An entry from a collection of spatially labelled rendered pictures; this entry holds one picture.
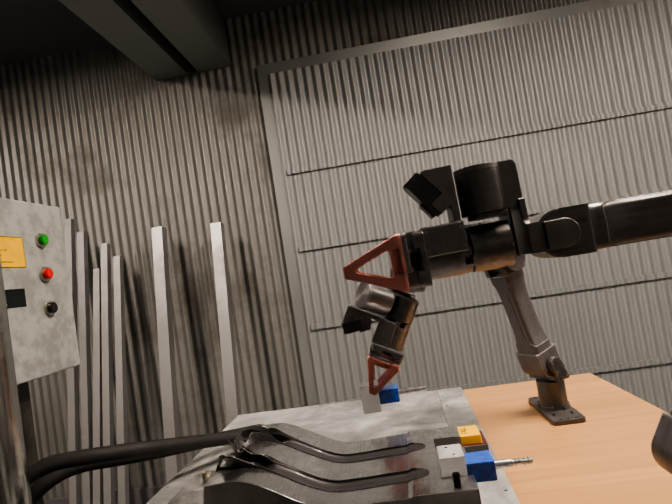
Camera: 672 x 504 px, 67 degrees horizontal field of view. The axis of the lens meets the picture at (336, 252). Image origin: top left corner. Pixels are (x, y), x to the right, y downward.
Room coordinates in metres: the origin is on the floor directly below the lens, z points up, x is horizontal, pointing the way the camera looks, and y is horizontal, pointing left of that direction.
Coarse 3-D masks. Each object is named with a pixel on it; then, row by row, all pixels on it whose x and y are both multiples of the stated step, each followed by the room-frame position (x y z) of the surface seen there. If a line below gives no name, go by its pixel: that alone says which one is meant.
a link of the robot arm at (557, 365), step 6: (552, 360) 1.15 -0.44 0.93; (558, 360) 1.16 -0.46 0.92; (552, 366) 1.15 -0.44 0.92; (558, 366) 1.15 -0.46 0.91; (564, 366) 1.16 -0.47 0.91; (552, 372) 1.15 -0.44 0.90; (558, 372) 1.15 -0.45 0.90; (564, 372) 1.17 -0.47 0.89; (540, 378) 1.20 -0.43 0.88; (546, 378) 1.19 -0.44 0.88; (552, 378) 1.17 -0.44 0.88; (558, 378) 1.16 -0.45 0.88; (564, 378) 1.17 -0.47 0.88
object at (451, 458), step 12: (456, 444) 0.77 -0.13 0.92; (444, 456) 0.73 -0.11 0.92; (456, 456) 0.72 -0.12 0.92; (468, 456) 0.75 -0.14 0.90; (480, 456) 0.74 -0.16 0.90; (444, 468) 0.72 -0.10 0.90; (456, 468) 0.72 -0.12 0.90; (468, 468) 0.72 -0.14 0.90; (480, 468) 0.72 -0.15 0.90; (492, 468) 0.72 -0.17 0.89; (480, 480) 0.72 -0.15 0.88; (492, 480) 0.72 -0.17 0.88
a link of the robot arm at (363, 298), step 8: (360, 288) 1.01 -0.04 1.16; (368, 288) 0.98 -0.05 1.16; (376, 288) 0.99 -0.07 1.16; (384, 288) 1.00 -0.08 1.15; (416, 288) 1.01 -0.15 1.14; (424, 288) 1.02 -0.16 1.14; (360, 296) 1.00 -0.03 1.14; (368, 296) 0.98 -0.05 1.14; (376, 296) 0.98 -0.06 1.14; (384, 296) 0.99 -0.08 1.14; (392, 296) 1.00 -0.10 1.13; (360, 304) 0.99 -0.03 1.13; (368, 304) 0.98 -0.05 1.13; (376, 304) 0.99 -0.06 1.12; (384, 304) 0.99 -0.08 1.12; (392, 304) 1.00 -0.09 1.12; (376, 312) 1.00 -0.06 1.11; (384, 312) 1.00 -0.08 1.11
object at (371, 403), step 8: (360, 384) 1.06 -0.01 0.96; (368, 384) 1.04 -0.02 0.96; (376, 384) 1.03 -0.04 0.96; (392, 384) 1.06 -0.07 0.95; (360, 392) 1.03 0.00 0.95; (368, 392) 1.03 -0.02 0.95; (384, 392) 1.03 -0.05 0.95; (392, 392) 1.02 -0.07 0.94; (400, 392) 1.04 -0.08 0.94; (408, 392) 1.04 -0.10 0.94; (416, 392) 1.04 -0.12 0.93; (368, 400) 1.03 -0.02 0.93; (376, 400) 1.02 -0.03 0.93; (384, 400) 1.03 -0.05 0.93; (392, 400) 1.02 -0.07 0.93; (368, 408) 1.03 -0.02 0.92; (376, 408) 1.03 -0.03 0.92
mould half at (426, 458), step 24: (288, 432) 0.92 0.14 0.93; (312, 432) 0.96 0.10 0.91; (408, 432) 0.94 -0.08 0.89; (432, 432) 0.91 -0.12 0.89; (456, 432) 0.90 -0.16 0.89; (288, 456) 0.83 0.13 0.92; (312, 456) 0.86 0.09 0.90; (408, 456) 0.83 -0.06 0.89; (432, 456) 0.81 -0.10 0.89; (192, 480) 0.95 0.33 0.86; (216, 480) 0.73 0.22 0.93; (240, 480) 0.71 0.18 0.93; (264, 480) 0.73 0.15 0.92; (288, 480) 0.75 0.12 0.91; (432, 480) 0.72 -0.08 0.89
